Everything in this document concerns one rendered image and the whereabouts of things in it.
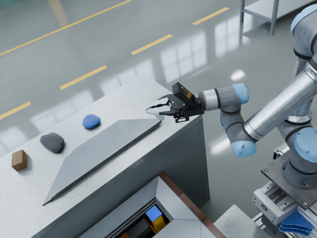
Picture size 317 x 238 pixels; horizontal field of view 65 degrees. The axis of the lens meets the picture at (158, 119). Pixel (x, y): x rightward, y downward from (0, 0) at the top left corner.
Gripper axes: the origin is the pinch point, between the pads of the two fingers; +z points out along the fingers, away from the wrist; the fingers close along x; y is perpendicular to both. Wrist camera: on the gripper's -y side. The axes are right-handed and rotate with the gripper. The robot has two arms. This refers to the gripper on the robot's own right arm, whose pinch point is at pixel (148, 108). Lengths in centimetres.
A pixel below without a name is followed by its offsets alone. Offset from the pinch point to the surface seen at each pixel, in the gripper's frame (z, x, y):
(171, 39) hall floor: -27, 296, 188
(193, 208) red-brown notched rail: -8, -19, 61
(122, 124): 21, 28, 42
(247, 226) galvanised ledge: -34, -28, 74
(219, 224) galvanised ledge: -20, -25, 75
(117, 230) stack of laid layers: 30, -24, 58
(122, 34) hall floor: 58, 354, 195
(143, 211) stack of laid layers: 17, -16, 60
